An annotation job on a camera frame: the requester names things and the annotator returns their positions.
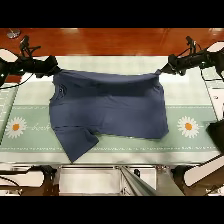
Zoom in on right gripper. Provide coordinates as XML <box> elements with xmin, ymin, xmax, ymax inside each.
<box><xmin>160</xmin><ymin>53</ymin><xmax>192</xmax><ymax>76</ymax></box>

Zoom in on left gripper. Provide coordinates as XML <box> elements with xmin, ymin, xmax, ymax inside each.
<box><xmin>33</xmin><ymin>55</ymin><xmax>62</xmax><ymax>79</ymax></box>

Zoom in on navy blue T-shirt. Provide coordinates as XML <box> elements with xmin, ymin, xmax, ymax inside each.
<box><xmin>48</xmin><ymin>68</ymin><xmax>170</xmax><ymax>164</ymax></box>

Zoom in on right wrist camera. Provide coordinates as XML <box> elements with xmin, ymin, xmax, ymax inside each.
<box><xmin>184</xmin><ymin>35</ymin><xmax>203</xmax><ymax>56</ymax></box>

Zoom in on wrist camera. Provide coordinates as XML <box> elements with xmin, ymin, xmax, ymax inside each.
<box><xmin>184</xmin><ymin>35</ymin><xmax>203</xmax><ymax>56</ymax></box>
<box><xmin>18</xmin><ymin>34</ymin><xmax>42</xmax><ymax>58</ymax></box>

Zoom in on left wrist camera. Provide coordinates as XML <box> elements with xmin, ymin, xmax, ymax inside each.
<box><xmin>18</xmin><ymin>34</ymin><xmax>42</xmax><ymax>58</ymax></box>

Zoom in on black cable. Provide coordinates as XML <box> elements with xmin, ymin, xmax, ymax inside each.
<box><xmin>0</xmin><ymin>72</ymin><xmax>36</xmax><ymax>91</ymax></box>
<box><xmin>199</xmin><ymin>66</ymin><xmax>224</xmax><ymax>83</ymax></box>

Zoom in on silver frame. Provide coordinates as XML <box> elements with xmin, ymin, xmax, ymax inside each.
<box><xmin>0</xmin><ymin>161</ymin><xmax>224</xmax><ymax>197</ymax></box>

